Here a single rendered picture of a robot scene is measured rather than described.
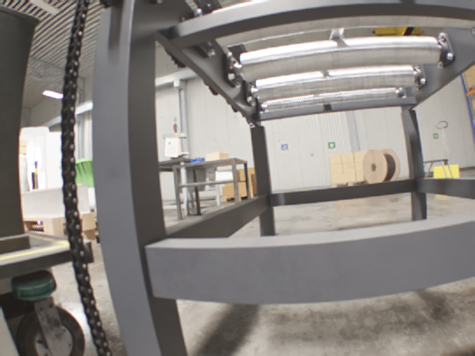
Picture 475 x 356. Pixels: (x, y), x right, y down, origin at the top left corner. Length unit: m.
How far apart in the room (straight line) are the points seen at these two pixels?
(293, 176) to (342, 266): 10.65
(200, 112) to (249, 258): 12.09
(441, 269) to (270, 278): 0.21
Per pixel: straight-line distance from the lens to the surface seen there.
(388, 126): 11.70
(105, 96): 0.41
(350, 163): 8.24
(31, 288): 0.59
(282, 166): 10.98
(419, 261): 0.33
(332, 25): 0.73
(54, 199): 2.37
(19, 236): 0.57
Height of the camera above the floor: 0.41
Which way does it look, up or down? 1 degrees up
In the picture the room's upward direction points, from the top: 6 degrees counter-clockwise
